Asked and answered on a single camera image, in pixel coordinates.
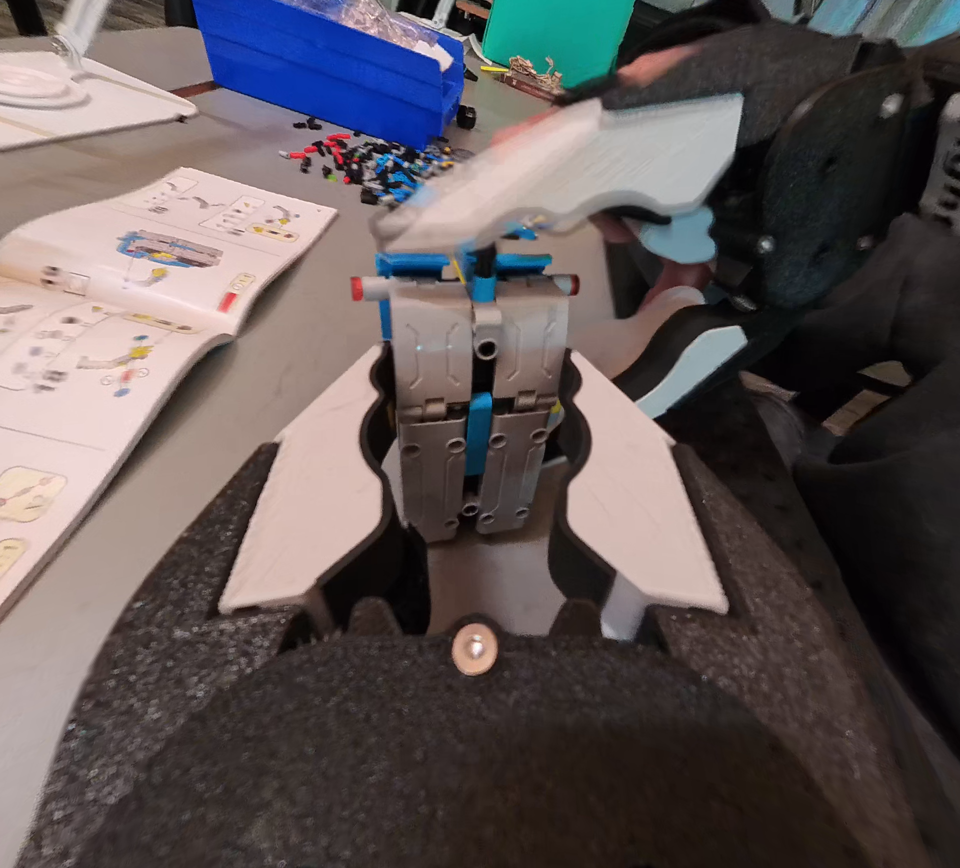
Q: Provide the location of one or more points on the blue brick toy car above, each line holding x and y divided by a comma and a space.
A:
442, 358

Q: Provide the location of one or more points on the person's right hand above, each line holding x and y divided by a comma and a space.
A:
675, 290

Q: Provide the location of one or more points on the grey desk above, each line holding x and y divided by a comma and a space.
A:
300, 298

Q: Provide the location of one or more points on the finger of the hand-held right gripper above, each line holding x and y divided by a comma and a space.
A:
697, 365
600, 163

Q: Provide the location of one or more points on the black toy wheel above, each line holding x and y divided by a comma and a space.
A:
466, 117

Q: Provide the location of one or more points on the white adjustable stand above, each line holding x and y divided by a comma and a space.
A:
90, 103

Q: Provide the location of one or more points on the black brick axle pin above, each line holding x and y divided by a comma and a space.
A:
486, 260

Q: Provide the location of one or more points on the blue storage bin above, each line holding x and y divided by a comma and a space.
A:
300, 58

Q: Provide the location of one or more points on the brown model on base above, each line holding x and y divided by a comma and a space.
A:
532, 77

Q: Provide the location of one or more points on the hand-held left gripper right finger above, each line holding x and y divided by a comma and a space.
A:
645, 508

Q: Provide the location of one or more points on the open instruction booklet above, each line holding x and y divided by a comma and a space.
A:
112, 298

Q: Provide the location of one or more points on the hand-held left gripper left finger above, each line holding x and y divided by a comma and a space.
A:
307, 508

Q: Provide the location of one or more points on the pile of small brick parts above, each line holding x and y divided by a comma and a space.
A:
375, 163

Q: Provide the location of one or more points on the dark dotted cloth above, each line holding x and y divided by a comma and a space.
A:
765, 583

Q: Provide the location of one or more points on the crumpled clear plastic bag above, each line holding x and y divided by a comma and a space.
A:
352, 5

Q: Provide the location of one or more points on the blue brick beam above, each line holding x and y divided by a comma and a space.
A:
484, 287

